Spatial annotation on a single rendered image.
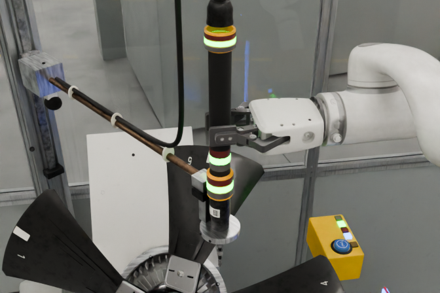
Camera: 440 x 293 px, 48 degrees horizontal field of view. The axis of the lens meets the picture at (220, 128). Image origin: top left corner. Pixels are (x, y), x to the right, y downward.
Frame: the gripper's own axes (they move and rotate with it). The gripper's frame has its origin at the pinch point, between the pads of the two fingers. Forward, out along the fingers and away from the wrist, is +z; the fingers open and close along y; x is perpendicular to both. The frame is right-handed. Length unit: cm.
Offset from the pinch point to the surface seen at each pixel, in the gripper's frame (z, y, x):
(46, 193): 30.5, 12.6, -18.7
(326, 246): -32, 25, -54
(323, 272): -22.9, 5.4, -40.8
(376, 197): -70, 70, -78
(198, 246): 3.2, 6.5, -30.4
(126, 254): 19, 24, -48
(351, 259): -37, 21, -55
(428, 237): -96, 70, -102
